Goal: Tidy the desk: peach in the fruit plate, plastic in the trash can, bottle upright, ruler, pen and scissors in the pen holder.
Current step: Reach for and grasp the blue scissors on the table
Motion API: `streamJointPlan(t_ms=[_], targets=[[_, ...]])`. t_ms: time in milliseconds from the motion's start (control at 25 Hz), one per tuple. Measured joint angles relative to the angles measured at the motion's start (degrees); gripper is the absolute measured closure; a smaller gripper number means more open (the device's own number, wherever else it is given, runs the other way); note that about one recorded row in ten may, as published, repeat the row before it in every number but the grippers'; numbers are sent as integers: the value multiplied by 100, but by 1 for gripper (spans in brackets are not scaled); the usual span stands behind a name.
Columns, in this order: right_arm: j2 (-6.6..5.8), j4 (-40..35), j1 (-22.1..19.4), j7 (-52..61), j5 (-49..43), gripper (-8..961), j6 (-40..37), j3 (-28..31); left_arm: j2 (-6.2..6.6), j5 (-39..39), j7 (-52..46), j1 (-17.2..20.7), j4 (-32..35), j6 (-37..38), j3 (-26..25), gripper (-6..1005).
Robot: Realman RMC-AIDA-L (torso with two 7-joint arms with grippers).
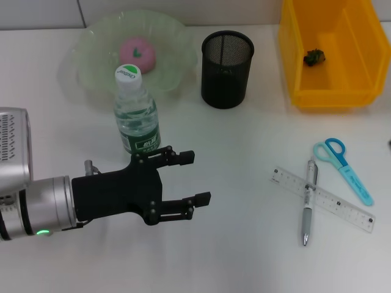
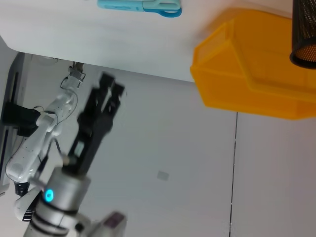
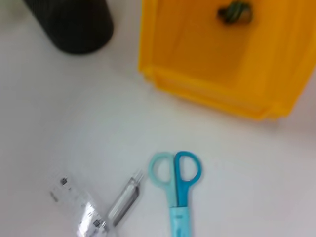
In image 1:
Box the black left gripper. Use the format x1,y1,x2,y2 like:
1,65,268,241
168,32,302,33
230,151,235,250
71,145,212,226

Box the clear green-label water bottle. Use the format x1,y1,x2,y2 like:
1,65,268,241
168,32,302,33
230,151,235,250
113,63,162,157

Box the clear plastic ruler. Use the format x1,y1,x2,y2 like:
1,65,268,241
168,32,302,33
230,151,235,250
268,165,376,235

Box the grey white ballpoint pen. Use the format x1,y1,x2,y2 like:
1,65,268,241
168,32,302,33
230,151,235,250
302,157,320,247

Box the pink peach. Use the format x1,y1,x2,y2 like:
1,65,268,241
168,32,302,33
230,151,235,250
119,36,157,74

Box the blue handled scissors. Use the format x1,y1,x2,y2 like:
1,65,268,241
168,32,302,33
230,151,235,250
313,137,375,207

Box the green plastic scrap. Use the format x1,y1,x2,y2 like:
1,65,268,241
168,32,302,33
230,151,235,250
304,48,326,67

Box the black mesh pen holder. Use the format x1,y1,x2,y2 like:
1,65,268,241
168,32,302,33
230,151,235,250
200,29,255,109

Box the green glass fruit plate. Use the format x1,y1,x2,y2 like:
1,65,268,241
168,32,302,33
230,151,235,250
73,9,198,103

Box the yellow plastic bin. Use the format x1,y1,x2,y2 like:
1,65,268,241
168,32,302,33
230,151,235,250
277,0,391,110

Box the left gripper cable with connector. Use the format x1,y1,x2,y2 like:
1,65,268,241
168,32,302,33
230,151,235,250
60,159,102,233

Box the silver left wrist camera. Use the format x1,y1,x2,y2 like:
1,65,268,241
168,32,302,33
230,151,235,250
0,106,33,199

